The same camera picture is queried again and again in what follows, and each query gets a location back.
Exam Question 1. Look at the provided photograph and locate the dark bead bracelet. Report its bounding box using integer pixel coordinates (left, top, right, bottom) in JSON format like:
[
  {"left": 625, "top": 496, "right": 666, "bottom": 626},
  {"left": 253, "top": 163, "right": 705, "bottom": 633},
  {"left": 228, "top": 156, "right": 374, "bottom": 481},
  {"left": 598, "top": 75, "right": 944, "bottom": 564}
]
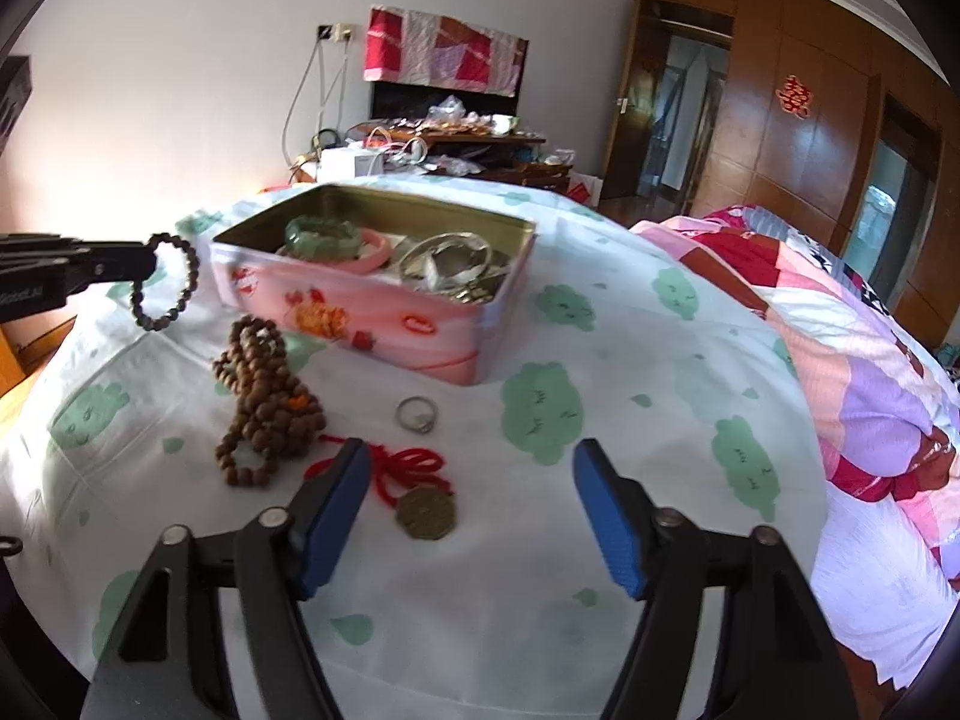
[{"left": 128, "top": 230, "right": 203, "bottom": 334}]

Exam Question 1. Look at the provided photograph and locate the brown wooden bead mala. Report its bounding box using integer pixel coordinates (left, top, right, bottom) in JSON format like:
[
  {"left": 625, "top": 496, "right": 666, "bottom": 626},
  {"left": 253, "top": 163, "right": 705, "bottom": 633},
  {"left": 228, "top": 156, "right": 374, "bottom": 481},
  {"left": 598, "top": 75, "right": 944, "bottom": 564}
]
[{"left": 212, "top": 316, "right": 327, "bottom": 488}]

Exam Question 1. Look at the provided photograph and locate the green jade bangle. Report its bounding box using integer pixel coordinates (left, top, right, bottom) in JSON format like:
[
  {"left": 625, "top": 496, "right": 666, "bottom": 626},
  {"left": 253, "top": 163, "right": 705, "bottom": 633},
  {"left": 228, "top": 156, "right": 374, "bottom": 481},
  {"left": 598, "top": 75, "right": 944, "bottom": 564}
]
[{"left": 283, "top": 215, "right": 361, "bottom": 263}]

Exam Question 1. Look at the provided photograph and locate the red knot coin charm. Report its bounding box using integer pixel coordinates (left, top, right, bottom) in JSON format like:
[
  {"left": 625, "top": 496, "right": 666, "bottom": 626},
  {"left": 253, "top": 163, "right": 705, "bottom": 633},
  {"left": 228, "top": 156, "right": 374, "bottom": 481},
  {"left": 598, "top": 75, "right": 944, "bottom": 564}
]
[{"left": 291, "top": 434, "right": 457, "bottom": 550}]

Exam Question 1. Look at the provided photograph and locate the silver ring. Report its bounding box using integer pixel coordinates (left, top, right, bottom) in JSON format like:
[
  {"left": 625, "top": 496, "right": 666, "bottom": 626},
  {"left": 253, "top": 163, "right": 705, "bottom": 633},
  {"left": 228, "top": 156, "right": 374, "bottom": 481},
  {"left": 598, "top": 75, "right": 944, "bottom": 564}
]
[{"left": 395, "top": 395, "right": 440, "bottom": 436}]

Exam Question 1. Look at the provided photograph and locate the silver bangle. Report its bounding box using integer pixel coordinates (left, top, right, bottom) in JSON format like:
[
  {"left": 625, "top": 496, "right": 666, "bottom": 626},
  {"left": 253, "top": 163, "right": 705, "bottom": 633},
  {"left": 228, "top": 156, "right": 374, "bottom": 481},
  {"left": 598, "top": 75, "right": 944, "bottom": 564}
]
[{"left": 397, "top": 232, "right": 493, "bottom": 293}]

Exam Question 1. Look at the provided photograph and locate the pink patchwork quilt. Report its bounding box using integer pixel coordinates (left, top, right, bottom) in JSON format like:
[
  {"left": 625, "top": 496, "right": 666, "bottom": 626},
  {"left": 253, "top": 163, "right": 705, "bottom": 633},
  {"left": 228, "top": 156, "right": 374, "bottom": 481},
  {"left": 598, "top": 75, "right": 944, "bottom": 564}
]
[{"left": 631, "top": 206, "right": 958, "bottom": 689}]

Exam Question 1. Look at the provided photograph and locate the cloud pattern bed sheet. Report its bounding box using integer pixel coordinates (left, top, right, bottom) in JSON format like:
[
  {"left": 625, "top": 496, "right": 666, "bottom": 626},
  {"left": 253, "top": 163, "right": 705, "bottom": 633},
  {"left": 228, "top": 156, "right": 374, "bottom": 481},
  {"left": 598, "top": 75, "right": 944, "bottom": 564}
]
[{"left": 2, "top": 181, "right": 827, "bottom": 718}]

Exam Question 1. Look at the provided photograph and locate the white box device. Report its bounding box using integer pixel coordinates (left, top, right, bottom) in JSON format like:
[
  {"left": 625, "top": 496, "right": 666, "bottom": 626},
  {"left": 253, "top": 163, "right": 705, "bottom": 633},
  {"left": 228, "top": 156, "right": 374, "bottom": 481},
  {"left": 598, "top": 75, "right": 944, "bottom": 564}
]
[{"left": 317, "top": 145, "right": 384, "bottom": 182}]

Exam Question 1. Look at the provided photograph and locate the pink jade bangle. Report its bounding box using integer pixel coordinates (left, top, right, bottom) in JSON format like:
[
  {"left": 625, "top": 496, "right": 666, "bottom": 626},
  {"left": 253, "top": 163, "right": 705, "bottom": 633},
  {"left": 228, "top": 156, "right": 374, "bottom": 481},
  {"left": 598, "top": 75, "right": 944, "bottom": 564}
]
[{"left": 277, "top": 224, "right": 395, "bottom": 277}]

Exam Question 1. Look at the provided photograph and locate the pink metal tin box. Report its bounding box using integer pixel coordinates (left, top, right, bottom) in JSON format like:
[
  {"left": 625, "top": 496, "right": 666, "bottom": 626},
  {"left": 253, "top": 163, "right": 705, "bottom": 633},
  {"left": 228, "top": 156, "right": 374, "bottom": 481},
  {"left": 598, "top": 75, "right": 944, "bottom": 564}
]
[{"left": 210, "top": 184, "right": 537, "bottom": 385}]

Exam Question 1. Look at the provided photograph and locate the black television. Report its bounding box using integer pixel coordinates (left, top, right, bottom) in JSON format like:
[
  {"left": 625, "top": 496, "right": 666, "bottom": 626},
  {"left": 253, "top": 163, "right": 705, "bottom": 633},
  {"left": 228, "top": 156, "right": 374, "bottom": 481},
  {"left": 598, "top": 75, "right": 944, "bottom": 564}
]
[{"left": 370, "top": 82, "right": 519, "bottom": 119}]

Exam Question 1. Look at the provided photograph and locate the red patchwork cloth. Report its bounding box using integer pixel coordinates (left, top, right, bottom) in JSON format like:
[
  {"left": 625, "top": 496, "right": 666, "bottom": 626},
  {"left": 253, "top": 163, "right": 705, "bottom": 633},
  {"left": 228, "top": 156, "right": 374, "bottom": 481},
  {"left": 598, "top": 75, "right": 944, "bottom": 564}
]
[{"left": 363, "top": 5, "right": 529, "bottom": 98}]

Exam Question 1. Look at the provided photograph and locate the white mug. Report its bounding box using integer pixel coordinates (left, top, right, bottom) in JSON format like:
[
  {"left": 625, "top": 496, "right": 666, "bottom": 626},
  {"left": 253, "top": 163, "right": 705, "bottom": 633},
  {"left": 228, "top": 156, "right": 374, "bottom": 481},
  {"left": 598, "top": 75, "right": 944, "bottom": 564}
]
[{"left": 490, "top": 114, "right": 517, "bottom": 137}]

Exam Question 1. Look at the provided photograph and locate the wooden tv cabinet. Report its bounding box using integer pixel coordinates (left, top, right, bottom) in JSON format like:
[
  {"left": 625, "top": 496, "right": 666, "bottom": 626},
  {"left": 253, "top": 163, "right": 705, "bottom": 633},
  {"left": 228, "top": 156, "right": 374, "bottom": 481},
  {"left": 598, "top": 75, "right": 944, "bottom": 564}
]
[{"left": 316, "top": 121, "right": 571, "bottom": 193}]

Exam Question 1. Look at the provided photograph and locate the wooden door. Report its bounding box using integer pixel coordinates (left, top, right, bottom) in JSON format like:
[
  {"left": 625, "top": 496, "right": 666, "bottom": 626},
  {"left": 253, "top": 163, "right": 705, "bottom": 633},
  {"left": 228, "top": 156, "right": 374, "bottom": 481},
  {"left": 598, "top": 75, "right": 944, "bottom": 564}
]
[{"left": 601, "top": 0, "right": 670, "bottom": 205}]

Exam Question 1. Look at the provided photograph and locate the wooden wardrobe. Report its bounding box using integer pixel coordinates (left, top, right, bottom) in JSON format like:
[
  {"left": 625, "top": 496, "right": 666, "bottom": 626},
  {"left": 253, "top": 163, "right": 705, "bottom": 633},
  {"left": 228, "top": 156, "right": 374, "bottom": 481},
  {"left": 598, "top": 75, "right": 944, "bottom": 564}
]
[{"left": 646, "top": 0, "right": 958, "bottom": 348}]

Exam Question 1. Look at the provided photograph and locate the red double happiness sticker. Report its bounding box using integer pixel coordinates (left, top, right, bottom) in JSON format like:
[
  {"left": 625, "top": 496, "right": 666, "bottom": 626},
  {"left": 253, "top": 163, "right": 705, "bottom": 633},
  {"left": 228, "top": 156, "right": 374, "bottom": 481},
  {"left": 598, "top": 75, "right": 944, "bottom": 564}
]
[{"left": 775, "top": 75, "right": 814, "bottom": 119}]

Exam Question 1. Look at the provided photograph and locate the wooden bed frame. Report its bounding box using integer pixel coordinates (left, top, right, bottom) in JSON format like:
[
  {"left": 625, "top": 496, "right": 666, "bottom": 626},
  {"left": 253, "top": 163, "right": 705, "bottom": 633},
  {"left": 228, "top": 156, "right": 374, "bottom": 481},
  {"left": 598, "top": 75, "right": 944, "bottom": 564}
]
[{"left": 0, "top": 310, "right": 75, "bottom": 395}]

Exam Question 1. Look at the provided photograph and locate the wall power socket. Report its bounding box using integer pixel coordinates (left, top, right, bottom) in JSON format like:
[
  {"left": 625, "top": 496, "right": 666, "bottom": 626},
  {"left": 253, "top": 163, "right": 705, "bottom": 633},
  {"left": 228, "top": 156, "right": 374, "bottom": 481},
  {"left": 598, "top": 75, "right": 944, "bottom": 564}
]
[{"left": 316, "top": 23, "right": 353, "bottom": 43}]

